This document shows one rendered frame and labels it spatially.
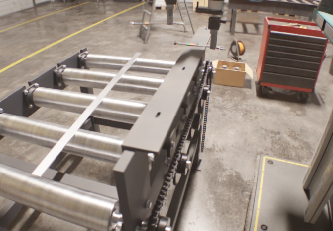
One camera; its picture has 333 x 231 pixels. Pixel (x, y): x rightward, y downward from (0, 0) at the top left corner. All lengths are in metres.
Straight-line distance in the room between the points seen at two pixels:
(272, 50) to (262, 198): 1.97
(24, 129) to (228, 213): 1.43
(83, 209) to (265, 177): 1.26
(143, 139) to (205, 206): 1.38
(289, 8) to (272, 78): 3.15
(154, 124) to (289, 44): 2.67
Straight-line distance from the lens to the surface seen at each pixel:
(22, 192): 0.94
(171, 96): 0.76
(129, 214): 0.65
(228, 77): 3.49
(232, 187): 2.07
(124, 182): 0.56
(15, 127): 1.29
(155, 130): 0.61
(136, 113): 1.21
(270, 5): 6.11
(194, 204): 1.92
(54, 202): 0.86
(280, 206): 1.63
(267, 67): 3.22
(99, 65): 1.91
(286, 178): 1.81
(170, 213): 1.46
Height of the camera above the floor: 1.53
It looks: 31 degrees down
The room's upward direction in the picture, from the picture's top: straight up
